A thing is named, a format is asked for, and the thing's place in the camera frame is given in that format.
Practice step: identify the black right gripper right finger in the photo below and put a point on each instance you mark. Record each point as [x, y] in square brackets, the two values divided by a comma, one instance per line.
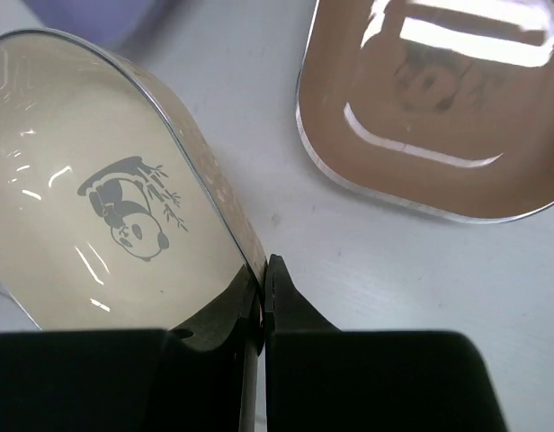
[320, 378]

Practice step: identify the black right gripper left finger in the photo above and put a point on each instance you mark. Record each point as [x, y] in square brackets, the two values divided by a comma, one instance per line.
[199, 376]

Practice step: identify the cream panda plate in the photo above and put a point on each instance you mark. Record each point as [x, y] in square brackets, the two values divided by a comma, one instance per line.
[114, 212]

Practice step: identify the brown panda plate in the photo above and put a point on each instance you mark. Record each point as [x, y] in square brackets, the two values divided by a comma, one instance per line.
[446, 107]

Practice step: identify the far purple panda plate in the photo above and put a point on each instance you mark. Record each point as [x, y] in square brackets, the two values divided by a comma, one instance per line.
[109, 23]

